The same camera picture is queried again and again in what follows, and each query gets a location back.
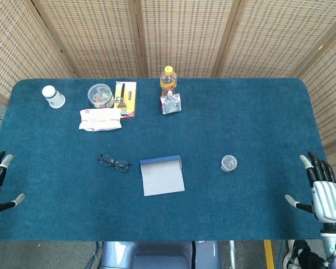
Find woven bamboo folding screen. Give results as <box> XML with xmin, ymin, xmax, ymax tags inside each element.
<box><xmin>0</xmin><ymin>0</ymin><xmax>336</xmax><ymax>183</ymax></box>

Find silver spout pouch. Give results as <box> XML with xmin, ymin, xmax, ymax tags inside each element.
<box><xmin>160</xmin><ymin>90</ymin><xmax>183</xmax><ymax>115</ymax></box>

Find yellow-capped drink bottle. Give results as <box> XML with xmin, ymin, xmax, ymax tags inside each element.
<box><xmin>160</xmin><ymin>66</ymin><xmax>178</xmax><ymax>98</ymax></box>

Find small clear jar of paperclips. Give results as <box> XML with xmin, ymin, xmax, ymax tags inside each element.
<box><xmin>220</xmin><ymin>155</ymin><xmax>239</xmax><ymax>173</ymax></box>

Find white paper cup blue band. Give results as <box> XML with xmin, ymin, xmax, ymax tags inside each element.
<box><xmin>41</xmin><ymin>85</ymin><xmax>66</xmax><ymax>109</ymax></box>

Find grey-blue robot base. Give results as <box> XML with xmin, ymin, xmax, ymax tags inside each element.
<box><xmin>99</xmin><ymin>240</ymin><xmax>222</xmax><ymax>269</ymax></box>

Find blue cardboard glasses case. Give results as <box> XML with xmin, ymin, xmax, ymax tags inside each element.
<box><xmin>139</xmin><ymin>155</ymin><xmax>185</xmax><ymax>197</ymax></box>

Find clear jar of colourful clips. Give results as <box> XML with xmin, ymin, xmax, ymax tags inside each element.
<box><xmin>87</xmin><ymin>83</ymin><xmax>115</xmax><ymax>109</ymax></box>

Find white tissue pack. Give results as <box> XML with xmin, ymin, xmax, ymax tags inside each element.
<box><xmin>78</xmin><ymin>108</ymin><xmax>122</xmax><ymax>132</ymax></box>

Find black-rimmed eyeglasses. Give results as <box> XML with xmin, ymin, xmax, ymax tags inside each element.
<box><xmin>97</xmin><ymin>153</ymin><xmax>132</xmax><ymax>173</ymax></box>

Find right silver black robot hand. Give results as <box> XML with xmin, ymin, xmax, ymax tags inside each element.
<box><xmin>284</xmin><ymin>151</ymin><xmax>336</xmax><ymax>224</ymax></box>

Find black and white shoe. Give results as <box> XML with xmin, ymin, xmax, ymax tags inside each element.
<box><xmin>282</xmin><ymin>239</ymin><xmax>330</xmax><ymax>269</ymax></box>

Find blue carpet table cover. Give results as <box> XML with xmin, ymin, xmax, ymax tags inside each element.
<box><xmin>0</xmin><ymin>77</ymin><xmax>328</xmax><ymax>242</ymax></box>

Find razor on yellow blister card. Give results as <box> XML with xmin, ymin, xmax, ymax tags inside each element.
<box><xmin>113</xmin><ymin>81</ymin><xmax>137</xmax><ymax>119</ymax></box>

